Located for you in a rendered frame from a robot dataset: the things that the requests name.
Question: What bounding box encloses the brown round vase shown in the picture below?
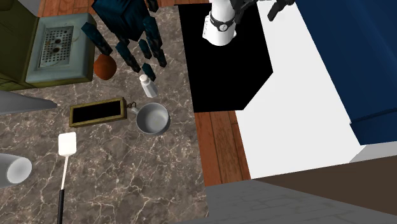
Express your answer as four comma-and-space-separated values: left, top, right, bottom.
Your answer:
93, 53, 118, 81

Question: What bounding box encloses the white salt shaker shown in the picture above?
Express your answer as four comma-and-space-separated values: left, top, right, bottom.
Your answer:
139, 73, 158, 98

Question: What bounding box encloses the olive green coffee machine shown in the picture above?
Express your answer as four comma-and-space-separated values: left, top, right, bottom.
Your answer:
0, 0, 97, 92

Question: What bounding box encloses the grey mug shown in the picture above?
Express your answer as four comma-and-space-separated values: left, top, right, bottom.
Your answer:
129, 102, 172, 136

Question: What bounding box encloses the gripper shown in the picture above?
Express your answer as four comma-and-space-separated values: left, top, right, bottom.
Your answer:
230, 0, 296, 25

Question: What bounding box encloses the white spatula black handle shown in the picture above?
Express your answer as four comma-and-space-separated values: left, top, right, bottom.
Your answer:
57, 132, 78, 224

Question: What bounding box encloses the black robot stand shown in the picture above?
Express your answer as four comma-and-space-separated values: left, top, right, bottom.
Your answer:
178, 3, 274, 113

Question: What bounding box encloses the olive framed black board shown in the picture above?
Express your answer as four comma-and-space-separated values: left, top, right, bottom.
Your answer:
68, 97, 137, 129

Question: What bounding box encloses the dark blue knife block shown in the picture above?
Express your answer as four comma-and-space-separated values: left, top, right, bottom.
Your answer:
81, 0, 168, 82

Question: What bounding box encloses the white grey cup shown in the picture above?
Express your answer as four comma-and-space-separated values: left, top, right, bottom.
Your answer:
0, 152, 33, 190

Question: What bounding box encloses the dark blue cabinet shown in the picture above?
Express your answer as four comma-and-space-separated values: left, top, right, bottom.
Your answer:
293, 0, 397, 146

